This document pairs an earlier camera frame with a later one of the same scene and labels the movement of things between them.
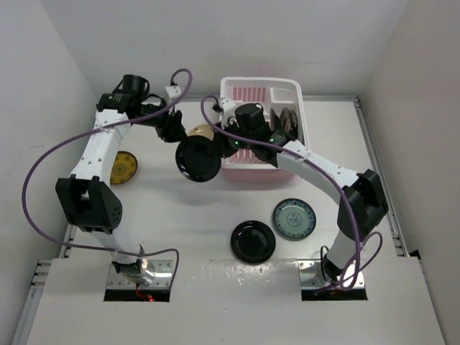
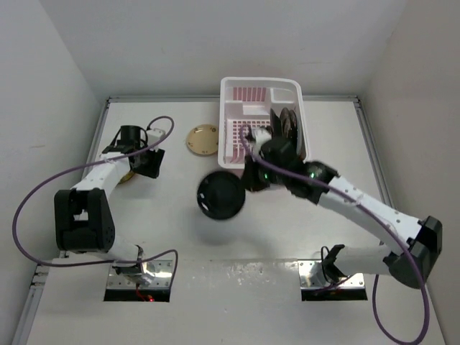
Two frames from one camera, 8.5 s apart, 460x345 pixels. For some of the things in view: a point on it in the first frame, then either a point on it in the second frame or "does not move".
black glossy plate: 198,158 → 275,125
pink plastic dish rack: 283,102 does not move
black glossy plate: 252,241 → 221,195
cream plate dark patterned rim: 285,120 → 293,123
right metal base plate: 311,274 does not move
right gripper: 225,149 → 249,177
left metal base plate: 163,277 does not move
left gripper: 170,129 → 152,168
